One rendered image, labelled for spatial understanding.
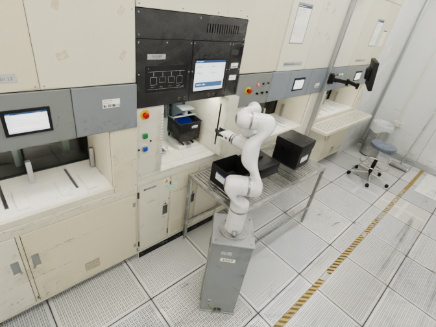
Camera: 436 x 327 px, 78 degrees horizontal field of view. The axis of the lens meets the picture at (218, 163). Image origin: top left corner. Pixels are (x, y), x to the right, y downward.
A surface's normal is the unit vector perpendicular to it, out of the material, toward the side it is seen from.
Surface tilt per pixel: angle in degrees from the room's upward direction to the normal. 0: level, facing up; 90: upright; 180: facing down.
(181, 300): 0
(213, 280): 90
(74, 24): 90
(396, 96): 90
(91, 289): 0
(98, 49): 90
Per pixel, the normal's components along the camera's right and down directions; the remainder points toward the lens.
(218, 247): -0.05, 0.52
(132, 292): 0.14, -0.84
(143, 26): 0.66, 0.48
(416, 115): -0.73, 0.26
